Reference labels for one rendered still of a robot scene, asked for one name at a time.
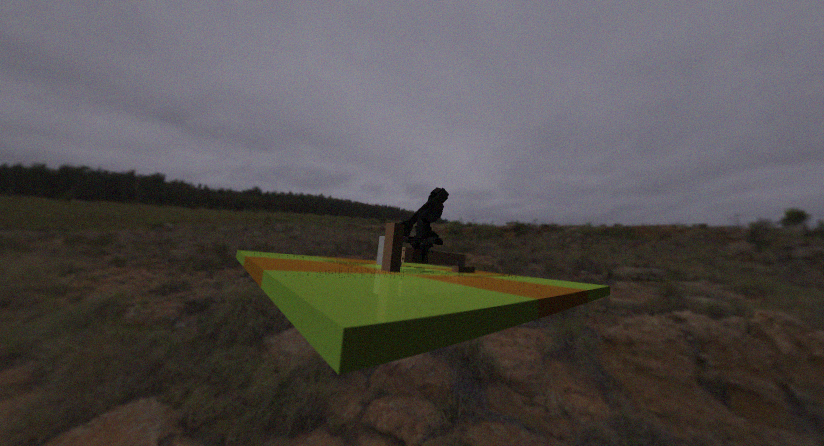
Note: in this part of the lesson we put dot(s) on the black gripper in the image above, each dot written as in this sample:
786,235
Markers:
422,232

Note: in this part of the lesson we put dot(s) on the long brown wooden rail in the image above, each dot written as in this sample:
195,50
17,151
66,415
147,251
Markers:
412,255

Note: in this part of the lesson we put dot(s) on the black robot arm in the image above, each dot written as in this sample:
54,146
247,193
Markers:
428,213

